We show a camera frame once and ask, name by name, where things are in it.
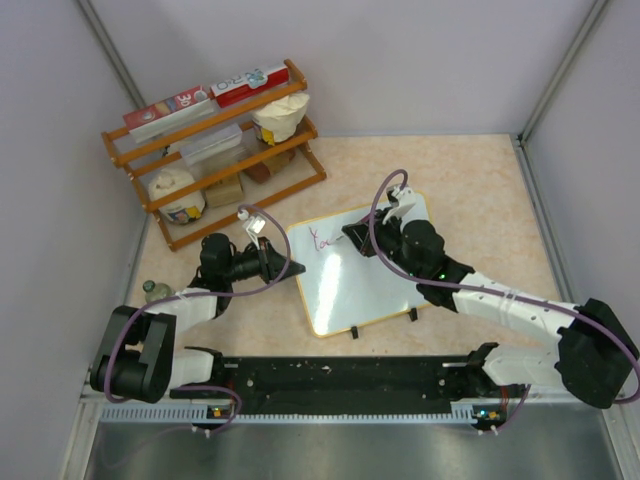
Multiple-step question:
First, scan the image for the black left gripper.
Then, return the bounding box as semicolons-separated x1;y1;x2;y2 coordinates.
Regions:
223;236;304;285

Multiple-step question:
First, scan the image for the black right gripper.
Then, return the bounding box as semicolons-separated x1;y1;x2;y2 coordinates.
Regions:
345;207;425;281

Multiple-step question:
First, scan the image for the yellow framed whiteboard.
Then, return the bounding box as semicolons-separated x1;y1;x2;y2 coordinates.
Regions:
287;205;428;338

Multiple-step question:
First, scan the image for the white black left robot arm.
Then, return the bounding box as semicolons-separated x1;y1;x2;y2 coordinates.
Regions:
89;233;306;404

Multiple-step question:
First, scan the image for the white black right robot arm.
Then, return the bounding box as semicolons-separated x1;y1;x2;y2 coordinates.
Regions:
342;218;639;409

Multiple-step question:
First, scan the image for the tan sponge stack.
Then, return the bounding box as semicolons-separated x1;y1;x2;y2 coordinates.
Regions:
204;174;244;208

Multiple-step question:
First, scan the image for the reddish brown sponge stack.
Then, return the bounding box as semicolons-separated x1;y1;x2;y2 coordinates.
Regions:
243;150;295;184

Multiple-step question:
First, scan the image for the lower white paper-lid jar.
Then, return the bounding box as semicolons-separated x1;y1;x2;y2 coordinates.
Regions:
147;167;207;227

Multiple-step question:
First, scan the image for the white paper-lid jar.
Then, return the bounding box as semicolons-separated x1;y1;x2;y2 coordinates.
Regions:
252;92;310;146
147;167;207;227

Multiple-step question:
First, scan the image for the orange wooden shelf rack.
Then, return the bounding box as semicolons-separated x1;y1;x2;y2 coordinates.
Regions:
102;60;326;251

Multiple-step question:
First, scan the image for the small glass bottle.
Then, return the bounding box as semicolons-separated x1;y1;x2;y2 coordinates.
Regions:
142;280;175;304

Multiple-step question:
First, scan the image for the clear plastic box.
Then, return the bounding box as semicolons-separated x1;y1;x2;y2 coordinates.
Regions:
179;124;243;166

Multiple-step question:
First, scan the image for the upper white paper-lid jar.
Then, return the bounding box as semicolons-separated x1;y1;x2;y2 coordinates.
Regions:
252;92;310;146

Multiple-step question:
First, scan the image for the red white wrap box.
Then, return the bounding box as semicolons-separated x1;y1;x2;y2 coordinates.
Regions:
210;62;289;108

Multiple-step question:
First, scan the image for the red foil wrap box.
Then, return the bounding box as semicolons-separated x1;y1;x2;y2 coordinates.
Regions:
123;85;215;143

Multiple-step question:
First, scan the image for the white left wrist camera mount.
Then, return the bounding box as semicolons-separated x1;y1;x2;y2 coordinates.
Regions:
237;209;267;247

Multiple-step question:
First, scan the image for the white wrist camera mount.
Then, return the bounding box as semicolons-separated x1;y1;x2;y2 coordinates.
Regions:
382;184;417;225
237;209;267;247

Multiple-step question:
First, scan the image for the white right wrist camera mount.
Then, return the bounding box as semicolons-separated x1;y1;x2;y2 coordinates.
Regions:
382;184;417;225

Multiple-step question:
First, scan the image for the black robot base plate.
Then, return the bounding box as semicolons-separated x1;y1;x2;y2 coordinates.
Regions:
169;356;525;415

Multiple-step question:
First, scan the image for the grey slotted cable duct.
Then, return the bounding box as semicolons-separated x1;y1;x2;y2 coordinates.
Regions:
102;402;506;426

